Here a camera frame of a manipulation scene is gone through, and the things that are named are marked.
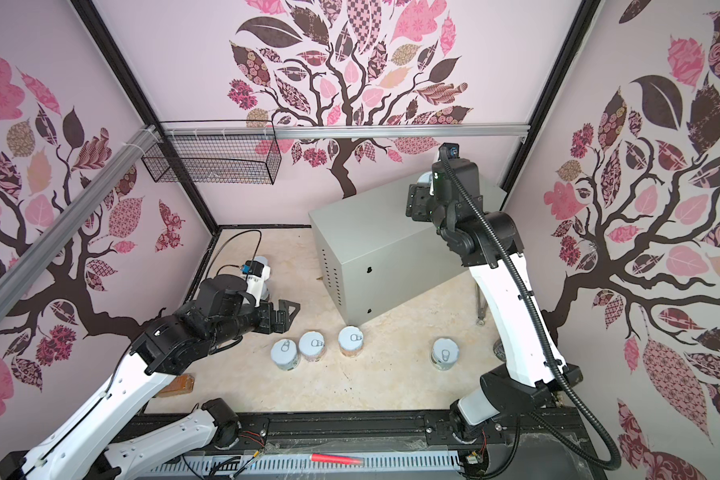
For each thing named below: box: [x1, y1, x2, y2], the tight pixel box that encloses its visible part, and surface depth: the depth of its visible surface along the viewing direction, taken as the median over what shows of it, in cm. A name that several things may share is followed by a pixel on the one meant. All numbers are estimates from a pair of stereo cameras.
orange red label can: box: [338, 326, 364, 358], surface depth 86 cm
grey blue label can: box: [431, 338, 460, 371], surface depth 83 cm
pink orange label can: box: [298, 330, 325, 362], surface depth 85 cm
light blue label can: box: [271, 338, 298, 371], surface depth 84 cm
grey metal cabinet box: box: [308, 175, 508, 327], surface depth 74 cm
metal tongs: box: [476, 277, 488, 326], surface depth 97 cm
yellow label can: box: [416, 171, 433, 184], surface depth 61 cm
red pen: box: [310, 453, 365, 465], surface depth 71 cm
